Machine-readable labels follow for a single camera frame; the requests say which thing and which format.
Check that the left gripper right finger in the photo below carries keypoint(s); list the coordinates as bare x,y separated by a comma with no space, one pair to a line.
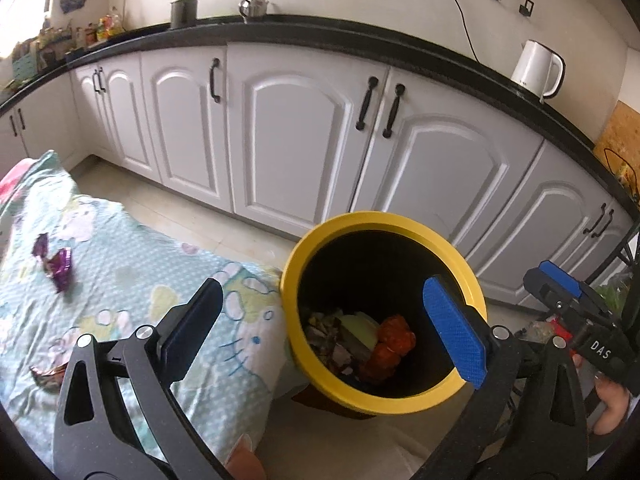
461,330

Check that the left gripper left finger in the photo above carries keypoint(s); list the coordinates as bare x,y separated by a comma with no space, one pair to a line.
183,330

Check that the brown snack wrapper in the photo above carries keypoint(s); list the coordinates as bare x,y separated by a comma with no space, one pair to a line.
51,379

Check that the purple snack wrapper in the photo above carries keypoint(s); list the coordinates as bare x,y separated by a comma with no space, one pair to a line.
59,267

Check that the red trash in bin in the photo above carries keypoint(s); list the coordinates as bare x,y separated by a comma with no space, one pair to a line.
356,348

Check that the yellow rimmed trash bin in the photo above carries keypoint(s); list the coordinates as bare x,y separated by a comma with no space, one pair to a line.
376,263

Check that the black kitchen countertop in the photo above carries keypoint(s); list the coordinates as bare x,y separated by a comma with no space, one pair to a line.
372,43

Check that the person's right hand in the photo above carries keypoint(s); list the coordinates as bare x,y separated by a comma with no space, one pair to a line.
615,398

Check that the person's left hand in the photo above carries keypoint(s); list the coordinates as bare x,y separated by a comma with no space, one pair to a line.
242,463

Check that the light blue cartoon blanket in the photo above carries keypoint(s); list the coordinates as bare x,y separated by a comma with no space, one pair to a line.
126,275

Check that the white lower cabinets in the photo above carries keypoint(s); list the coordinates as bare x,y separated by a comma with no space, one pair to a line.
290,137

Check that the white electric kettle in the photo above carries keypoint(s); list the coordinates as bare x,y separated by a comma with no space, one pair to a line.
539,70

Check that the condiment bottles on counter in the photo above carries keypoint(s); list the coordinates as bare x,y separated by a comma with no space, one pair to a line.
108,27

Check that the dark metal cup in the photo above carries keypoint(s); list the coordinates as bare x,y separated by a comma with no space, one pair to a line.
183,13

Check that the small steel teapot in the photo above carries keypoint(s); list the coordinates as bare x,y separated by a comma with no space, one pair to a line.
253,10

